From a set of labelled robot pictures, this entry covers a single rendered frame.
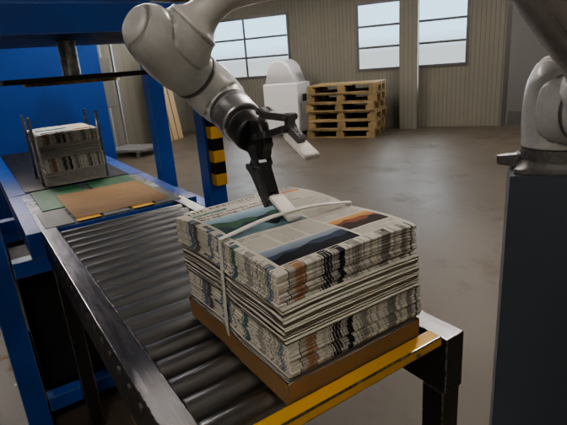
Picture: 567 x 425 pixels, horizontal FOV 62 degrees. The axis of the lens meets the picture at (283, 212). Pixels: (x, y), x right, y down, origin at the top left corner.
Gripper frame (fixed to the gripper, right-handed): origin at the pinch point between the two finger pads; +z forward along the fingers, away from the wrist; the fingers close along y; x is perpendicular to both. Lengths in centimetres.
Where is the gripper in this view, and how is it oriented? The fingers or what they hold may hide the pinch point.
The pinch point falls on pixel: (299, 185)
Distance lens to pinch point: 81.1
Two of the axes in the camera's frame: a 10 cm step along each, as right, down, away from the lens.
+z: 5.3, 6.3, -5.7
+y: -1.9, 7.4, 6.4
